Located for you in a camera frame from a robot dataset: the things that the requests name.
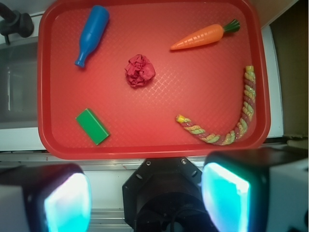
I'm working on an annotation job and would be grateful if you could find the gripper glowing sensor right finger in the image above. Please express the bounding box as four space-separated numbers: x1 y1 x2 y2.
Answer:
201 147 309 232

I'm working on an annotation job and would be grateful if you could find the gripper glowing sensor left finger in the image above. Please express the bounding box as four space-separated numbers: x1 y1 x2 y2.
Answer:
0 163 92 232

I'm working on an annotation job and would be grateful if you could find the blue plastic bottle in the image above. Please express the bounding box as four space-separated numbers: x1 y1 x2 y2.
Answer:
74 5 110 68

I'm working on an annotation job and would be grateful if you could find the green rectangular block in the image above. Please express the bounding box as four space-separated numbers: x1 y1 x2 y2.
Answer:
76 108 110 145

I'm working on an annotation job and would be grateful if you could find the red plastic tray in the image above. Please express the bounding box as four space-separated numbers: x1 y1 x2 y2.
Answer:
38 0 270 160

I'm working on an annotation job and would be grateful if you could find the grey toy sink basin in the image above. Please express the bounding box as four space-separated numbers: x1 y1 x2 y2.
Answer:
0 37 38 129

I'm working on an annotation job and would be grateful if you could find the crumpled red paper ball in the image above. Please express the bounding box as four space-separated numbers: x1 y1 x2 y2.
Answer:
125 54 156 88

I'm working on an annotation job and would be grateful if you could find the brown cardboard panel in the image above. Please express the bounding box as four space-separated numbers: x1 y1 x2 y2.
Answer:
270 1 308 138

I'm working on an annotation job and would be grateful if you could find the orange toy carrot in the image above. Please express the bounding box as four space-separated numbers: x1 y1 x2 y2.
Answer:
170 19 240 51

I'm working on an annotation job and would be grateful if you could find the grey sink faucet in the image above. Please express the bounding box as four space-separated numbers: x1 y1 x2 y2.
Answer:
0 2 34 45

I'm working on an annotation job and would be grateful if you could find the multicolour twisted rope toy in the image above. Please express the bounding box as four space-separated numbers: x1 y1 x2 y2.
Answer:
175 65 256 146

